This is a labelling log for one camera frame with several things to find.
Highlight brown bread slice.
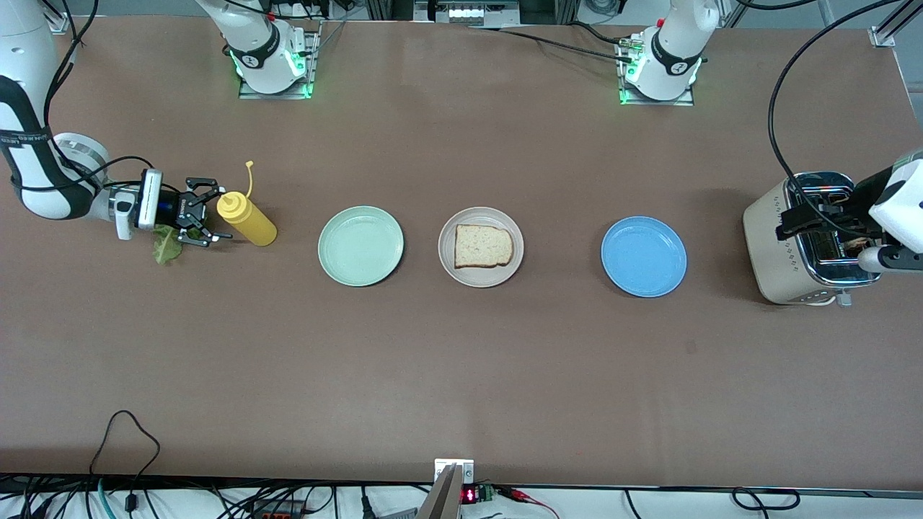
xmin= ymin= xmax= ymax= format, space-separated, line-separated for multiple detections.
xmin=836 ymin=231 xmax=877 ymax=257
xmin=454 ymin=224 xmax=515 ymax=269

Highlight green lettuce leaf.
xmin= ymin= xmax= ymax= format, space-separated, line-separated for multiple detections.
xmin=151 ymin=216 xmax=190 ymax=265

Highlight yellow squeeze bottle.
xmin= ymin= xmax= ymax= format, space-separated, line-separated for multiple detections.
xmin=216 ymin=160 xmax=278 ymax=247

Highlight green plate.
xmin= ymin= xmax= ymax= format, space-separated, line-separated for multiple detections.
xmin=318 ymin=206 xmax=405 ymax=287

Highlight blue plate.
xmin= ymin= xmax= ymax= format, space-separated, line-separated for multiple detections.
xmin=601 ymin=216 xmax=688 ymax=298

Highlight beige plate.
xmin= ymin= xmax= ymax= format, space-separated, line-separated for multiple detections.
xmin=438 ymin=207 xmax=525 ymax=288

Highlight beige toaster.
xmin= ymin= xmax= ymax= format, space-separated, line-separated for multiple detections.
xmin=743 ymin=171 xmax=883 ymax=306

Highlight grey control box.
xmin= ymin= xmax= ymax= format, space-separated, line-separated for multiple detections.
xmin=413 ymin=0 xmax=521 ymax=28

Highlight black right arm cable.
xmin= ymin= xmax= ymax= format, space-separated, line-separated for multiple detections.
xmin=11 ymin=0 xmax=156 ymax=217

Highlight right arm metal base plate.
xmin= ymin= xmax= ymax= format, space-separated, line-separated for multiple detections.
xmin=238 ymin=20 xmax=319 ymax=100

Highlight aluminum frame profile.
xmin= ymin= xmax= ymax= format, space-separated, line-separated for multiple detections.
xmin=876 ymin=0 xmax=923 ymax=40

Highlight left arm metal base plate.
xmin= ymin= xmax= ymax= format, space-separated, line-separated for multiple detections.
xmin=617 ymin=32 xmax=697 ymax=107

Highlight thin black looped cable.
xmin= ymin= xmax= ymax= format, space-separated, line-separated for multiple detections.
xmin=88 ymin=411 xmax=161 ymax=514

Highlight coiled black cable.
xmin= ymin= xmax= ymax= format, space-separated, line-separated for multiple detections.
xmin=732 ymin=488 xmax=801 ymax=511

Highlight short black cable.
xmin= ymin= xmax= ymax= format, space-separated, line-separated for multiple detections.
xmin=570 ymin=22 xmax=632 ymax=45

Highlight long black cable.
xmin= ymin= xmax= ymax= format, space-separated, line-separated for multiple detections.
xmin=469 ymin=25 xmax=635 ymax=64

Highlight small metal mounting bracket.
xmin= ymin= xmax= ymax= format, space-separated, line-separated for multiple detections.
xmin=435 ymin=459 xmax=474 ymax=484

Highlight aluminum camera post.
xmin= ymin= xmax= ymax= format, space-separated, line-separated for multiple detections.
xmin=417 ymin=465 xmax=462 ymax=519

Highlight red clip wires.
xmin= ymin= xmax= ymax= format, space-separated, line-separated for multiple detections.
xmin=498 ymin=487 xmax=560 ymax=518

